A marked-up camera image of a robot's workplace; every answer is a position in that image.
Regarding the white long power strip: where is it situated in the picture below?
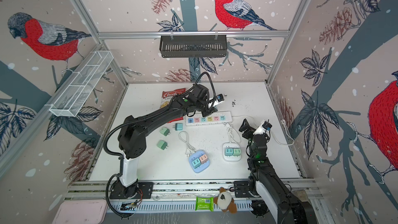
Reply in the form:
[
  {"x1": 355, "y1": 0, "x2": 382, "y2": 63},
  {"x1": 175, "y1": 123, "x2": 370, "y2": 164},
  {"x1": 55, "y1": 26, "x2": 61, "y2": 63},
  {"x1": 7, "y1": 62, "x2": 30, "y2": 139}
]
[{"x1": 183, "y1": 111, "x2": 233, "y2": 126}]

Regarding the green plug adapter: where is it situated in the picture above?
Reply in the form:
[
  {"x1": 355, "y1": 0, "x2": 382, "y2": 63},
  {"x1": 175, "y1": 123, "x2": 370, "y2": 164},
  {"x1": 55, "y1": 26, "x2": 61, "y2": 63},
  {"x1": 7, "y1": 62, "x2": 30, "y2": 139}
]
[
  {"x1": 160, "y1": 127, "x2": 170, "y2": 136},
  {"x1": 233, "y1": 148, "x2": 241, "y2": 157},
  {"x1": 157, "y1": 140, "x2": 168, "y2": 150}
]

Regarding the white square power socket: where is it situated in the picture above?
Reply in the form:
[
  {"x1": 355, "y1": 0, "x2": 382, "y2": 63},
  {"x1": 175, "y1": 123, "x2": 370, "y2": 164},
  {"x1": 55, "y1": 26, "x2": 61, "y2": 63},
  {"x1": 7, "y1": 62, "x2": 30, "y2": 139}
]
[{"x1": 222, "y1": 143, "x2": 241, "y2": 162}]

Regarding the pink plug adapter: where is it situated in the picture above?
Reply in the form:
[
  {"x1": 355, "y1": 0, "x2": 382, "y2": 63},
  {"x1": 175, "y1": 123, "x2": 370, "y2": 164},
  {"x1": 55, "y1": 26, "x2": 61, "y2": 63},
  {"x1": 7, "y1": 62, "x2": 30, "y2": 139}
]
[{"x1": 199, "y1": 154, "x2": 208, "y2": 164}]

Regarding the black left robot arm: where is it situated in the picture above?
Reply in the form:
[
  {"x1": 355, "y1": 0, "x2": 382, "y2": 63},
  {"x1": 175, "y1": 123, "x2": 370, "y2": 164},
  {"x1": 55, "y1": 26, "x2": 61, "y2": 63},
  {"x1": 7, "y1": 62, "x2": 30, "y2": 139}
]
[{"x1": 103, "y1": 72, "x2": 224, "y2": 219}]

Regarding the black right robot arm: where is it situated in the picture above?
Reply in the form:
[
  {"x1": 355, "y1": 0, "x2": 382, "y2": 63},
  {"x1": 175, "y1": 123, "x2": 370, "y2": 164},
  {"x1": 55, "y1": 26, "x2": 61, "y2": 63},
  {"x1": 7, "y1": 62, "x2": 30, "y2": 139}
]
[{"x1": 239, "y1": 119, "x2": 317, "y2": 224}]

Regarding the red Chuba cassava chips bag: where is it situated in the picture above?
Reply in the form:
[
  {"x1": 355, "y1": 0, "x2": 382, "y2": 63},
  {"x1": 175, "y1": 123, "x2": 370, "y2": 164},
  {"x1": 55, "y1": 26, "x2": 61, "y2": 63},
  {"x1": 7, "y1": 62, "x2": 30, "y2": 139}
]
[{"x1": 160, "y1": 88, "x2": 186, "y2": 123}]

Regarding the blue square power socket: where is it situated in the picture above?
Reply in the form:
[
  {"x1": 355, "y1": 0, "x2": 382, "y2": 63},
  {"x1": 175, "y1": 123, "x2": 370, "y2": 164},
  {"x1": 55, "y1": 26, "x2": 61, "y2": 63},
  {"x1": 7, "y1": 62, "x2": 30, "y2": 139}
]
[{"x1": 188, "y1": 150, "x2": 210, "y2": 173}]

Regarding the brown white plush toy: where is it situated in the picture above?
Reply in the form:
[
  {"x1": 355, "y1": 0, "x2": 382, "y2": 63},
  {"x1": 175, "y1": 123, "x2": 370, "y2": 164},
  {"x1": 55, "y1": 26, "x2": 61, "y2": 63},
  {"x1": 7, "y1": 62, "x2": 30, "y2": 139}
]
[{"x1": 213, "y1": 187, "x2": 237, "y2": 214}]

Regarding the green wet wipes pack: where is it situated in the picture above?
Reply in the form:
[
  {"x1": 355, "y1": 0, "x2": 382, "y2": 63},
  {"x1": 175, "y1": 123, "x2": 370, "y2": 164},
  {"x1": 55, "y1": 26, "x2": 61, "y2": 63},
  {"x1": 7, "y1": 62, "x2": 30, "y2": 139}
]
[{"x1": 195, "y1": 197, "x2": 214, "y2": 212}]

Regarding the pink tray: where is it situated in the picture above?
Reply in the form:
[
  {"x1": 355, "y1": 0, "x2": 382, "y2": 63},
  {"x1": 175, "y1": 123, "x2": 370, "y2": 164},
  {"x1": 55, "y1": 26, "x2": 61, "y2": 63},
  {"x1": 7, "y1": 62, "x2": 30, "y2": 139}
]
[{"x1": 52, "y1": 199, "x2": 108, "y2": 224}]

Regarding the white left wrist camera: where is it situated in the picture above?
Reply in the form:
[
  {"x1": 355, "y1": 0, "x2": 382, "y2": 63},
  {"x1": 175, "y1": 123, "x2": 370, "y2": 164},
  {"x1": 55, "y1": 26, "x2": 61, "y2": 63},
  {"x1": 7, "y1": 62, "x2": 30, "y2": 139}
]
[{"x1": 208, "y1": 94, "x2": 224, "y2": 108}]

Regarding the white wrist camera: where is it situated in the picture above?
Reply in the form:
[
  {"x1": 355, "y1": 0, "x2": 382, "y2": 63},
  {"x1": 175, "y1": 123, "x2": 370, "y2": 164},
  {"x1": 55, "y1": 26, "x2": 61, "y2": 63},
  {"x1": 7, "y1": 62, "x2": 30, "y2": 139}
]
[
  {"x1": 208, "y1": 94, "x2": 224, "y2": 108},
  {"x1": 254, "y1": 120, "x2": 272, "y2": 135}
]

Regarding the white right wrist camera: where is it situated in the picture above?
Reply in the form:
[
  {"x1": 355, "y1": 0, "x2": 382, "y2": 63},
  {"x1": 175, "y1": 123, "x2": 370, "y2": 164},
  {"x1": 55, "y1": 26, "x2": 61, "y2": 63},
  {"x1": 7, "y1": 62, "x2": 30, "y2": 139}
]
[{"x1": 254, "y1": 120, "x2": 272, "y2": 135}]

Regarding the white coiled cable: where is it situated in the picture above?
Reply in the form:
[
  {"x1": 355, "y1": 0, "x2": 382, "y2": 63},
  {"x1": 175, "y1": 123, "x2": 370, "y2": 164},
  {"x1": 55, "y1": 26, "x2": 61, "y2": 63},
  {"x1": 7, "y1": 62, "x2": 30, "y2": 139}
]
[{"x1": 178, "y1": 130, "x2": 197, "y2": 158}]

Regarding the black hanging wire basket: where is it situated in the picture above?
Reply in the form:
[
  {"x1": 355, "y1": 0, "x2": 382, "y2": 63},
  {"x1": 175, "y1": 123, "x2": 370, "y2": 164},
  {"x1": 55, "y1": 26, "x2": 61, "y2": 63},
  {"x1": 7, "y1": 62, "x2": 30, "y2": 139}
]
[{"x1": 159, "y1": 35, "x2": 228, "y2": 58}]

